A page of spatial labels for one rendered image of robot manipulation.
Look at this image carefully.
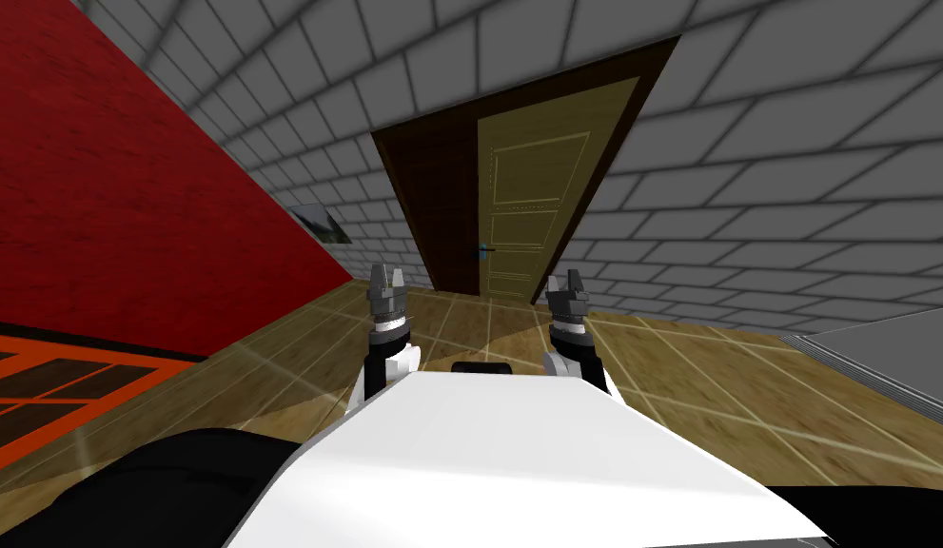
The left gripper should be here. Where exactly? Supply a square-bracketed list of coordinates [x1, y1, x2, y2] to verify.
[366, 263, 411, 323]

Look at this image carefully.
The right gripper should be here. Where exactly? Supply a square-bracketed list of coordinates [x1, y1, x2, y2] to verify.
[545, 268, 593, 326]

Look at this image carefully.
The olive panelled door leaf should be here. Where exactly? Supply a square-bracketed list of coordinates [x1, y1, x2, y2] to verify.
[476, 75, 642, 303]

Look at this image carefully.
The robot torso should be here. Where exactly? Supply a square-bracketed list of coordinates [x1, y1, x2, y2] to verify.
[224, 361, 836, 548]

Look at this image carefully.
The framed wall picture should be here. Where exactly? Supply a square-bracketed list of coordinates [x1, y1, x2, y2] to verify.
[289, 204, 354, 245]

